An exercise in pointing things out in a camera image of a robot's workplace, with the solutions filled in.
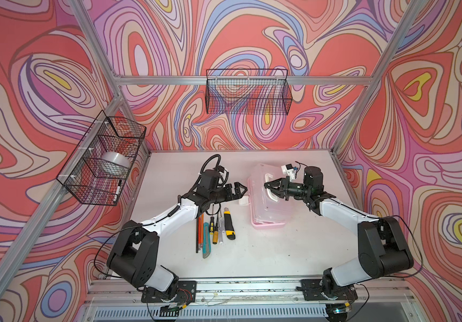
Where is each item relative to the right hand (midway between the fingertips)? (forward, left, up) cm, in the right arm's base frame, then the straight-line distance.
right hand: (266, 189), depth 82 cm
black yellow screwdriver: (-8, +24, -15) cm, 30 cm away
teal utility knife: (-15, +26, -17) cm, 34 cm away
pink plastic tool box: (-10, 0, 0) cm, 10 cm away
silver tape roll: (+6, +56, +16) cm, 59 cm away
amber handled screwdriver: (-12, +22, -16) cm, 30 cm away
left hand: (+1, +10, -1) cm, 10 cm away
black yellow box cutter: (-10, +16, -17) cm, 25 cm away
